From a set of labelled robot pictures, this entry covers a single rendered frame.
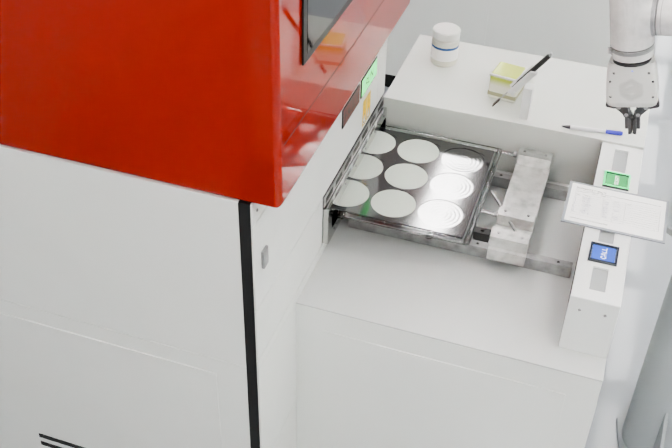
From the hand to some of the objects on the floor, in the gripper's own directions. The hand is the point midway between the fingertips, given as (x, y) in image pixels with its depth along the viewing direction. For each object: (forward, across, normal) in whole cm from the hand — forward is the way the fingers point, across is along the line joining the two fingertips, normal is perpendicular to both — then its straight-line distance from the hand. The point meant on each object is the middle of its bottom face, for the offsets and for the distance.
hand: (632, 122), depth 198 cm
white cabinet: (+104, +49, -2) cm, 115 cm away
